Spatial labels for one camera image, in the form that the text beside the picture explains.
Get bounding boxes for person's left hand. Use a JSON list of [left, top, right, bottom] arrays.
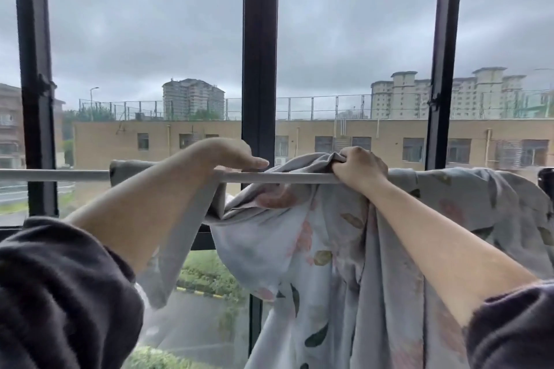
[[190, 137, 270, 173]]

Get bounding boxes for person's right hand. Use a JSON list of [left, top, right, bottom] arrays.
[[331, 146, 390, 197]]

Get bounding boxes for floral light blue bedsheet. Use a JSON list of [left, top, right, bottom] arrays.
[[108, 151, 554, 369]]

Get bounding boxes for white metal drying rack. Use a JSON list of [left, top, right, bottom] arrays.
[[0, 168, 343, 186]]

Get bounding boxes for person's right forearm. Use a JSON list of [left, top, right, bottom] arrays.
[[368, 182, 540, 326]]

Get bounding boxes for person's left forearm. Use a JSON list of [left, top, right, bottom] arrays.
[[65, 152, 217, 274]]

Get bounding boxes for person's dark left sleeve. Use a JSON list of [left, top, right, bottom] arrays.
[[0, 216, 146, 369]]

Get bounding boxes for person's dark sleeve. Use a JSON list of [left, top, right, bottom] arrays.
[[465, 280, 554, 369], [0, 216, 146, 369]]

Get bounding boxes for person's dark right sleeve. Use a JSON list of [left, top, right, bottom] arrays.
[[465, 280, 554, 369]]

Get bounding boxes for grey tall apartment block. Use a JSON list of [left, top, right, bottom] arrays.
[[162, 78, 226, 121]]

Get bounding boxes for white tall apartment buildings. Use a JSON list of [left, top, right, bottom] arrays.
[[370, 66, 554, 119]]

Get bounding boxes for long beige building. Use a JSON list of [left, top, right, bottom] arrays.
[[71, 118, 554, 175]]

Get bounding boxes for black flat panel board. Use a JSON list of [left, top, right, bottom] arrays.
[[537, 167, 554, 201]]

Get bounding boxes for brown brick building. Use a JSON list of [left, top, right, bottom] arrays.
[[0, 83, 66, 170]]

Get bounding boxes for rooftop wire fence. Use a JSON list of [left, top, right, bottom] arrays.
[[78, 94, 433, 121]]

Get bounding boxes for black metal window frame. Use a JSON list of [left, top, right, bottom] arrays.
[[0, 0, 554, 356]]

